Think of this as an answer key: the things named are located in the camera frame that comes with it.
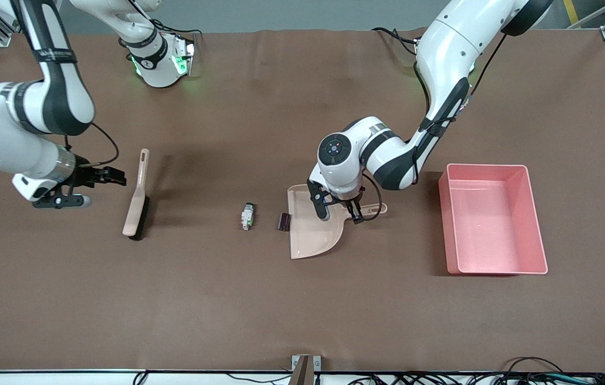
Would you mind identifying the beige brush with black bristles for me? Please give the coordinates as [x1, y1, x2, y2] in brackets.
[122, 149, 151, 240]

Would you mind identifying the beige plastic dustpan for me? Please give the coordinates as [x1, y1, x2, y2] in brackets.
[287, 184, 388, 260]

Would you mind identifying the pink plastic bin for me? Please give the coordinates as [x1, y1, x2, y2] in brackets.
[438, 164, 548, 276]

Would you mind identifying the brown table mat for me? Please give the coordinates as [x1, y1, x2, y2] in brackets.
[0, 28, 605, 373]

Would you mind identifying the black right arm base cable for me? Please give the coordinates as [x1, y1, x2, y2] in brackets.
[150, 19, 201, 54]

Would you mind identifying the black arm base cable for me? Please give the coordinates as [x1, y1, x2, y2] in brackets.
[371, 27, 422, 57]
[150, 19, 201, 54]

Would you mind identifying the metal bracket with brown post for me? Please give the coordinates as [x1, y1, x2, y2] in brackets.
[288, 355, 322, 385]

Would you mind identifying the black left arm base cable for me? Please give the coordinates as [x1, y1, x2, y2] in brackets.
[371, 27, 422, 57]

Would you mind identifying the white table edge rail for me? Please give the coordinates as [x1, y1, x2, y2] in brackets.
[0, 369, 605, 385]

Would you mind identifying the black looped cable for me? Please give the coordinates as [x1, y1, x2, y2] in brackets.
[503, 357, 568, 375]

